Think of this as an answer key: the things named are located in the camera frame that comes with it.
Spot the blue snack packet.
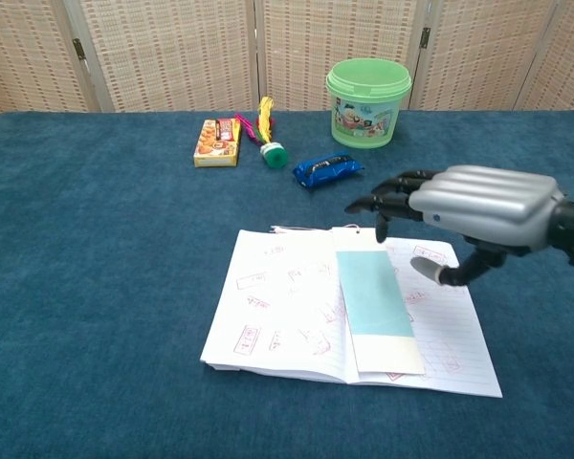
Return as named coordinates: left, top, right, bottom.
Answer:
left=292, top=151, right=366, bottom=193

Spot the light blue tasselled bookmark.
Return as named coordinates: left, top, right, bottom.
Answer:
left=270, top=223, right=427, bottom=375

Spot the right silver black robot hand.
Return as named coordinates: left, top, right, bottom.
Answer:
left=343, top=164, right=566, bottom=288

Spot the feather shuttlecock with green base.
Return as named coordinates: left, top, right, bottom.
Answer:
left=233, top=96, right=290, bottom=170

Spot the white notebook with yellow cover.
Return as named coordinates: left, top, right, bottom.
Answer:
left=199, top=228, right=503, bottom=399

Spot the woven folding screen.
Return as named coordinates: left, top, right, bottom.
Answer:
left=0, top=0, right=574, bottom=120

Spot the yellow curry box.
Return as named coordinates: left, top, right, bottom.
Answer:
left=192, top=118, right=243, bottom=168

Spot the green plastic bucket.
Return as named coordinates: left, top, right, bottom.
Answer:
left=324, top=57, right=413, bottom=150

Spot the dark blue table cloth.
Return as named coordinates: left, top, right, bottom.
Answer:
left=0, top=110, right=574, bottom=459

